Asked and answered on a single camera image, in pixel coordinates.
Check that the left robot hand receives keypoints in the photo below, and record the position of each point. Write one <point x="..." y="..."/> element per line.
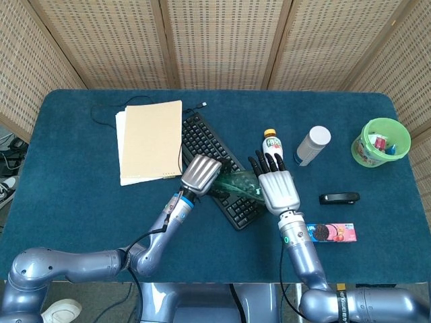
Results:
<point x="200" y="175"/>

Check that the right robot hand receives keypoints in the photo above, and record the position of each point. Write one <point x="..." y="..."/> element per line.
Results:
<point x="279" y="190"/>

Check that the green spray bottle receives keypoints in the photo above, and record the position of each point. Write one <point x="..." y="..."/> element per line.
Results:
<point x="240" y="183"/>

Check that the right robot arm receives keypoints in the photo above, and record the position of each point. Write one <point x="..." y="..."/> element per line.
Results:
<point x="303" y="255"/>

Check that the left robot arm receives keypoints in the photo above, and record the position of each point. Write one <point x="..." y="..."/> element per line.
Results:
<point x="84" y="262"/>

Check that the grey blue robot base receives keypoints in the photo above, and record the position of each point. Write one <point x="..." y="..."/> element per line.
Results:
<point x="202" y="303"/>

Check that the yellow capped drink bottle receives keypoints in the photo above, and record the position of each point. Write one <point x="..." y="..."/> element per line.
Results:
<point x="272" y="143"/>

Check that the black computer keyboard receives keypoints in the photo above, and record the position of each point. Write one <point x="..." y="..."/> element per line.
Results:
<point x="202" y="138"/>

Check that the white capped plastic canister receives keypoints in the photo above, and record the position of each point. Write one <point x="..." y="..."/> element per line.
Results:
<point x="311" y="146"/>

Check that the beige paper folder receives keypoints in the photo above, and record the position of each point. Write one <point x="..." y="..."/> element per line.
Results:
<point x="151" y="141"/>

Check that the black stapler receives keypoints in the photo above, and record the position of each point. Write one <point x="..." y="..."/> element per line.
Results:
<point x="338" y="198"/>

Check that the blue pink cookie package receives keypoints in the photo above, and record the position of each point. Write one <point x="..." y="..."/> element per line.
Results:
<point x="336" y="233"/>

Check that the white paper stack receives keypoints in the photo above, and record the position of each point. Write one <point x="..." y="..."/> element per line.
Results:
<point x="119" y="134"/>

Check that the green plastic bucket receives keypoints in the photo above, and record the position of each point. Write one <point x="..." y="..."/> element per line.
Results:
<point x="367" y="153"/>

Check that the red small packet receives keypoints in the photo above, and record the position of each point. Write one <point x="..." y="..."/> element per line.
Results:
<point x="380" y="142"/>

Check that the yellow tag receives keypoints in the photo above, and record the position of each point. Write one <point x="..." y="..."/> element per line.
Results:
<point x="341" y="286"/>

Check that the blue small item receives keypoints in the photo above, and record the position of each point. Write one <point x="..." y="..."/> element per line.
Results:
<point x="391" y="149"/>

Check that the blue table mat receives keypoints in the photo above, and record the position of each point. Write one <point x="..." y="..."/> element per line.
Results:
<point x="84" y="208"/>

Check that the bamboo screen panel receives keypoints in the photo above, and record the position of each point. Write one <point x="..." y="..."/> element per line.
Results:
<point x="333" y="43"/>
<point x="107" y="43"/>
<point x="423" y="161"/>
<point x="404" y="67"/>
<point x="27" y="67"/>
<point x="222" y="43"/>

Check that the black bar under table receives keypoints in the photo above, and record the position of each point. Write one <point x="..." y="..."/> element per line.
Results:
<point x="375" y="286"/>

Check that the white shoe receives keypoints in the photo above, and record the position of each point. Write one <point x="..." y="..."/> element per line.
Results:
<point x="64" y="309"/>

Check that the black white sneaker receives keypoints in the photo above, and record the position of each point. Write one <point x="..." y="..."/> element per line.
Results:
<point x="7" y="190"/>

